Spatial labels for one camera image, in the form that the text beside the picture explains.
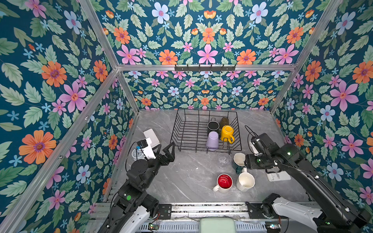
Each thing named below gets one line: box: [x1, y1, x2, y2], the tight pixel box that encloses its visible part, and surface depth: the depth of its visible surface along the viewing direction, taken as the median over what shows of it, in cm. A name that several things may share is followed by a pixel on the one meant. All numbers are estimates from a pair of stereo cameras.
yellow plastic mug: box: [220, 125, 236, 145], surface depth 95 cm
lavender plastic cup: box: [205, 131, 220, 150], surface depth 90 cm
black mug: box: [207, 117, 221, 136], surface depth 97 cm
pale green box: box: [199, 216, 237, 233], surface depth 69 cm
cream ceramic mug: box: [236, 167, 255, 192], surface depth 78 cm
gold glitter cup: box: [220, 116, 229, 130], surface depth 104 cm
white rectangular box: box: [143, 128, 161, 149], surface depth 101 cm
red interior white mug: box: [212, 173, 234, 194], surface depth 80 cm
